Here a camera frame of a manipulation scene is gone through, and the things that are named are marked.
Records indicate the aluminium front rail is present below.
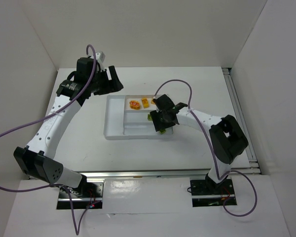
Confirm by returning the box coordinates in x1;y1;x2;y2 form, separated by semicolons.
28;167;240;181

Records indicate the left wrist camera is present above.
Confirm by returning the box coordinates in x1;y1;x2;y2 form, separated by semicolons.
96;51;105;70

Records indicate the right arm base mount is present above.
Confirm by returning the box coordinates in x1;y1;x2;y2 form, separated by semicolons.
187;179;237;207

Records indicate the aluminium side rail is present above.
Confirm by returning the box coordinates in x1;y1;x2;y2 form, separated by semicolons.
222;68;261;175

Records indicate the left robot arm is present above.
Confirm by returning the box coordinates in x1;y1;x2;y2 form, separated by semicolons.
13;57;123;196

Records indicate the yellow long lego brick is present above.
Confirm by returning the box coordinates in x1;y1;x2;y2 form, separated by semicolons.
141;98;149;109

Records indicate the round orange lego piece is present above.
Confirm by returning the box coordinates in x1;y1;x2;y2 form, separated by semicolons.
129;100;141;110

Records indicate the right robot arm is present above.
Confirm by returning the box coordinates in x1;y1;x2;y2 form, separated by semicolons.
149;94;249;191

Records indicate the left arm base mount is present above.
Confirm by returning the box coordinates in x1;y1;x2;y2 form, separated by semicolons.
56;180;104;210

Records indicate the white divided tray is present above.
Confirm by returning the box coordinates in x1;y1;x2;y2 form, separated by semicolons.
103;95;173;140

